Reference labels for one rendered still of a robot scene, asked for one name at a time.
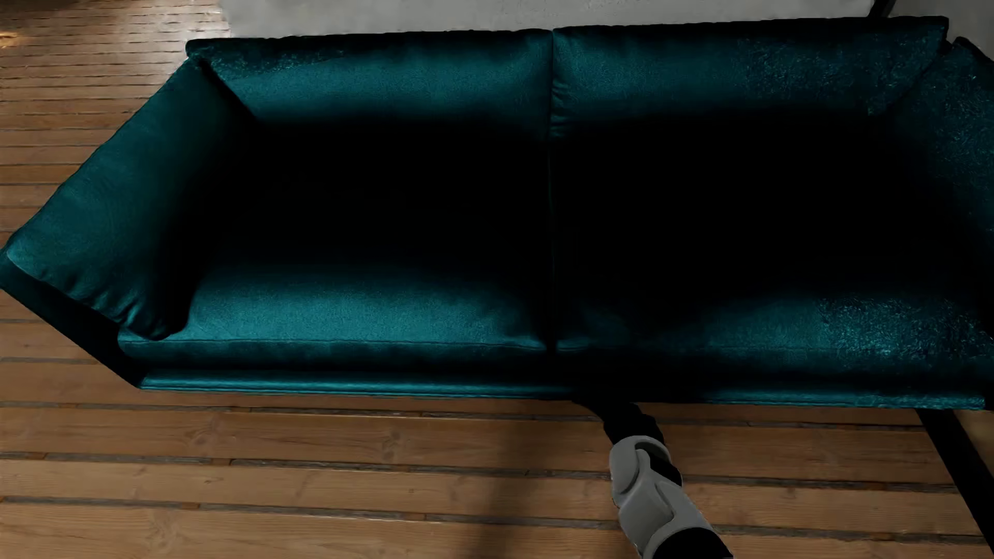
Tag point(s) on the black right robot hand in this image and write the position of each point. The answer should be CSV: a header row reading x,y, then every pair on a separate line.
x,y
627,423

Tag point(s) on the teal sofa seat cushion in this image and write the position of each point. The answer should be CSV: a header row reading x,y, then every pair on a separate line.
x,y
776,334
349,310

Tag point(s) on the teal fabric sofa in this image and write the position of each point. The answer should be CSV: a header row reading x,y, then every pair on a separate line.
x,y
349,382

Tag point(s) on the black sofa leg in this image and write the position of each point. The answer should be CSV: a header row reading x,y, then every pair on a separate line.
x,y
959,466

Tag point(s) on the teal sofa back cushion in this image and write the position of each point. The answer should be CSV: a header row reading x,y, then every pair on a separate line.
x,y
738,70
373,78

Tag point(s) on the teal sofa side cushion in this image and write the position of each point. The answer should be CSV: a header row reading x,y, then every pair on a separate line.
x,y
132,202
959,140

